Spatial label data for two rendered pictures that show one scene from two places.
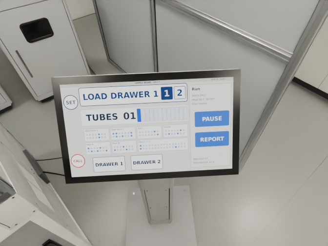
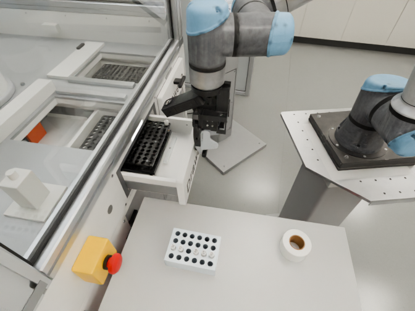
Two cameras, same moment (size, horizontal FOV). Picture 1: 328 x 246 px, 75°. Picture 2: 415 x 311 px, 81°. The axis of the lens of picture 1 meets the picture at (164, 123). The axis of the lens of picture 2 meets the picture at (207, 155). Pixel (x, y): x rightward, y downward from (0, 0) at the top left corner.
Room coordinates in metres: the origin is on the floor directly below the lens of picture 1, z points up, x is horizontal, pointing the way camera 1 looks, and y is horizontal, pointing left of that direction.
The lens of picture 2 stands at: (-0.65, 1.00, 1.39)
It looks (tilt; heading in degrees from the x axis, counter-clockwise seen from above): 48 degrees down; 323
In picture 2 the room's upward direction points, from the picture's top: straight up
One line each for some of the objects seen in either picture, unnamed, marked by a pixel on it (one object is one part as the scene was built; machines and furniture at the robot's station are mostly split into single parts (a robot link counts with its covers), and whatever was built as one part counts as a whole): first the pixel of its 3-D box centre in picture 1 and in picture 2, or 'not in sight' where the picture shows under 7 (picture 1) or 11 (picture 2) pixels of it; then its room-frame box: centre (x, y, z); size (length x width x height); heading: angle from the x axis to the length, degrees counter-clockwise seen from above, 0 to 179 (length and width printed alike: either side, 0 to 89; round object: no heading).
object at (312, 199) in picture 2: not in sight; (317, 202); (-0.47, 0.21, 0.38); 0.30 x 0.30 x 0.76; 58
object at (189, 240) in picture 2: not in sight; (193, 250); (-0.44, 0.88, 0.78); 0.12 x 0.08 x 0.04; 42
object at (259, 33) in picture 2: not in sight; (259, 31); (-0.31, 0.62, 1.20); 0.11 x 0.11 x 0.08; 55
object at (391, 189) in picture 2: not in sight; (351, 157); (-0.49, 0.19, 0.70); 0.45 x 0.44 x 0.12; 58
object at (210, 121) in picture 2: not in sight; (210, 105); (-0.28, 0.71, 1.05); 0.09 x 0.08 x 0.12; 43
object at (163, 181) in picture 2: not in sight; (125, 146); (-0.09, 0.88, 0.86); 0.40 x 0.26 x 0.06; 43
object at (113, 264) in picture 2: not in sight; (112, 263); (-0.39, 1.05, 0.88); 0.04 x 0.03 x 0.04; 133
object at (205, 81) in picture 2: not in sight; (207, 73); (-0.27, 0.71, 1.13); 0.08 x 0.08 x 0.05
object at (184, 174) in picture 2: not in sight; (192, 152); (-0.24, 0.74, 0.87); 0.29 x 0.02 x 0.11; 133
